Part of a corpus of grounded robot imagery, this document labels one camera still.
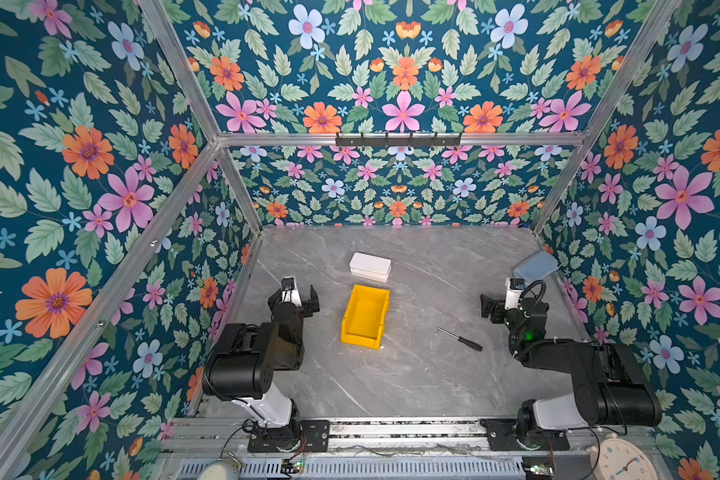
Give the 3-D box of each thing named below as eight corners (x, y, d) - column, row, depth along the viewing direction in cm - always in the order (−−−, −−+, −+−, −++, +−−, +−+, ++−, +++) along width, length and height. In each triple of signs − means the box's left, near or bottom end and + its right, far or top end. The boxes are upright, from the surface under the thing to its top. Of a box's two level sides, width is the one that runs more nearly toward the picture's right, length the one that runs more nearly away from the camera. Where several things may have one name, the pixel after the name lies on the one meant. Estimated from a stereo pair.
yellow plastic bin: (339, 343, 92) (336, 333, 86) (355, 296, 103) (354, 283, 97) (379, 352, 90) (378, 342, 84) (391, 303, 101) (391, 290, 95)
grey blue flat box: (526, 287, 103) (529, 283, 101) (508, 270, 108) (511, 266, 106) (559, 267, 109) (562, 263, 107) (541, 252, 114) (544, 248, 112)
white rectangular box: (348, 274, 108) (347, 266, 104) (355, 259, 112) (354, 251, 108) (386, 283, 105) (386, 275, 101) (391, 266, 110) (392, 259, 106)
